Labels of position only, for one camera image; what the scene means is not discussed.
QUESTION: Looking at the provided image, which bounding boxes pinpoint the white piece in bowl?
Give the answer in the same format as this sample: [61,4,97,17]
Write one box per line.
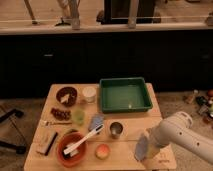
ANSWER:
[60,94,70,103]

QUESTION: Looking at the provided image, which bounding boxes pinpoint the dark brown bowl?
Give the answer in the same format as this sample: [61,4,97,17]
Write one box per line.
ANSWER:
[56,87,77,107]

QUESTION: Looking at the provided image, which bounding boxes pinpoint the grey-blue towel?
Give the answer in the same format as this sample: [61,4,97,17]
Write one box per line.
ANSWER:
[134,134,148,161]

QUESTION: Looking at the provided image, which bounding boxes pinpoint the peach fruit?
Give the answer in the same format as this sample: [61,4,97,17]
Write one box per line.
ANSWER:
[95,144,110,160]

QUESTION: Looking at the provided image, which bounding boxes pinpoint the white paper cup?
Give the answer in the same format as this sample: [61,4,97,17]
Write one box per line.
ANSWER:
[82,86,96,103]

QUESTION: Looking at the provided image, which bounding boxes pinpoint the green plastic tray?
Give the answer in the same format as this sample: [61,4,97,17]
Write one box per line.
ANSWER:
[99,77,153,113]

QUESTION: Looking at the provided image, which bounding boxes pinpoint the wooden block eraser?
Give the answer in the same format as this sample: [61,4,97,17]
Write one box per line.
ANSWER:
[36,131,58,156]

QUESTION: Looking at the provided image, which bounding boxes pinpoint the wooden folding table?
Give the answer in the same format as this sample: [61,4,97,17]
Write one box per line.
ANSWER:
[24,83,177,171]

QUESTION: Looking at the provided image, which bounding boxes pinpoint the black stand legs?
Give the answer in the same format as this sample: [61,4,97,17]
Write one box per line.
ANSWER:
[0,103,28,156]

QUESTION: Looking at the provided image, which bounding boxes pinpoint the orange bowl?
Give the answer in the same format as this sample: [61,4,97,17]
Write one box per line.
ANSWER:
[55,131,89,168]

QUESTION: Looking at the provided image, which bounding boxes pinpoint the blue folded cloth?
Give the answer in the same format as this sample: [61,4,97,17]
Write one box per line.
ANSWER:
[88,114,104,131]

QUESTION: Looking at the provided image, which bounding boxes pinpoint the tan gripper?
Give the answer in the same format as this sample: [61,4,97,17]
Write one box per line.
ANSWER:
[145,134,160,159]

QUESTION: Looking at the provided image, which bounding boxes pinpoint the metal cup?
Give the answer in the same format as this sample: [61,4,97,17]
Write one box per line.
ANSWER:
[110,122,123,139]

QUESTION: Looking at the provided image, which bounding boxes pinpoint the metal fork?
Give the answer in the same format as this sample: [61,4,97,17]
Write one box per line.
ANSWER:
[41,121,72,126]

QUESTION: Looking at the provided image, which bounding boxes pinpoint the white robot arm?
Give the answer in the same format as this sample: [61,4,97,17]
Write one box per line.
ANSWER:
[144,111,213,165]

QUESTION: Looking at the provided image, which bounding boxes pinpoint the small green cup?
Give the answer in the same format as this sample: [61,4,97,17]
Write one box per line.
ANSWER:
[73,110,85,125]

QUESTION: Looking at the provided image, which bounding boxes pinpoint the white brush with dark bristles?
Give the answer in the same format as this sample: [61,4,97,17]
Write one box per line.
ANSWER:
[63,124,104,155]

